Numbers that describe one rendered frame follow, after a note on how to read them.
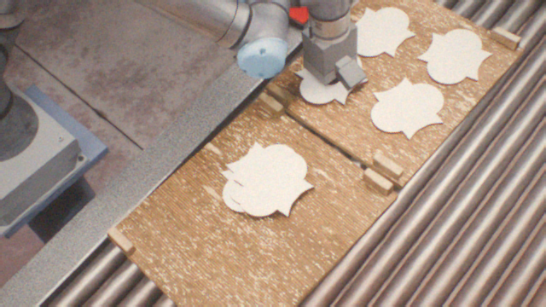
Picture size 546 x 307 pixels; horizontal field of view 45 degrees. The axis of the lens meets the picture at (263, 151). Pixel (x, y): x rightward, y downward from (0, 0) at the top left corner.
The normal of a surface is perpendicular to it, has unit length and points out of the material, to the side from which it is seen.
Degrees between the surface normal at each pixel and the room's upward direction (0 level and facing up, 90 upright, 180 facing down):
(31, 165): 1
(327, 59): 90
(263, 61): 89
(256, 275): 0
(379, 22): 0
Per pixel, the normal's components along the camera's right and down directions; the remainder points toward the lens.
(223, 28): 0.17, 0.58
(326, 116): -0.11, -0.53
